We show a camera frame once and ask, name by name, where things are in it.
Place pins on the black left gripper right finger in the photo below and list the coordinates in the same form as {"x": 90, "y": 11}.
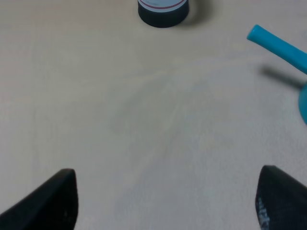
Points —
{"x": 281, "y": 201}

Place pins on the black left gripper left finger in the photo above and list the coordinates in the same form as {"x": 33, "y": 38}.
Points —
{"x": 54, "y": 205}

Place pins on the teal saucepan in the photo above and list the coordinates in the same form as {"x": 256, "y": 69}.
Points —
{"x": 289, "y": 53}

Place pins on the black mesh pen holder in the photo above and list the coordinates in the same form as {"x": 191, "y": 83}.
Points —
{"x": 163, "y": 13}

